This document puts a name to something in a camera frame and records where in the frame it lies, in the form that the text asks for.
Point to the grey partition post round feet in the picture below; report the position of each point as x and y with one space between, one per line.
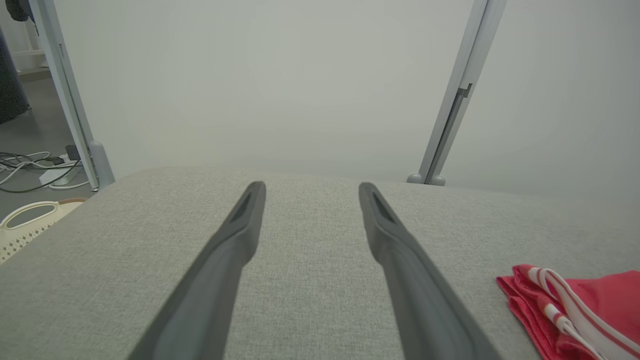
460 90

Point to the black power adapter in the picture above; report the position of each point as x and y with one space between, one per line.
72 152

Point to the dark hanging cloth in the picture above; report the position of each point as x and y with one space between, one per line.
10 85

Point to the white power strip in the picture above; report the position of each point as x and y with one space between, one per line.
55 175

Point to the grey partition end post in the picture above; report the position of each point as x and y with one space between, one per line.
65 85

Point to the red basketball jersey white sleeves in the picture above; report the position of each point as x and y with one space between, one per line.
610 300

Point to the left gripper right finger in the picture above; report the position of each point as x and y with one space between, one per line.
420 300

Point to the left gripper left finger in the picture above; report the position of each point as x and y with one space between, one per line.
210 280

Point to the cream perforated laundry basket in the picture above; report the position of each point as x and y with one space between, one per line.
25 225

